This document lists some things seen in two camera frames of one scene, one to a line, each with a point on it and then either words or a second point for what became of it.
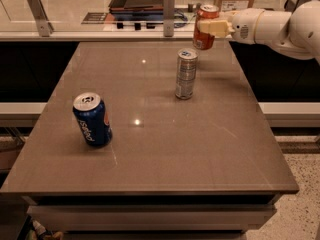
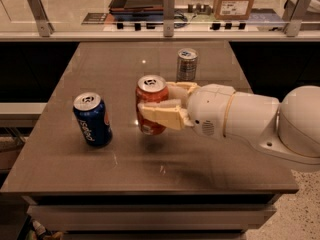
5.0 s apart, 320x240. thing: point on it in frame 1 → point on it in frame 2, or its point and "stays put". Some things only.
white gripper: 242,26 → 208,109
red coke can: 204,40 → 151,89
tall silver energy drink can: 187,61 stays put
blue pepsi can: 92,115 stays put
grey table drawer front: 152,217 stays put
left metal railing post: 44,26 stays put
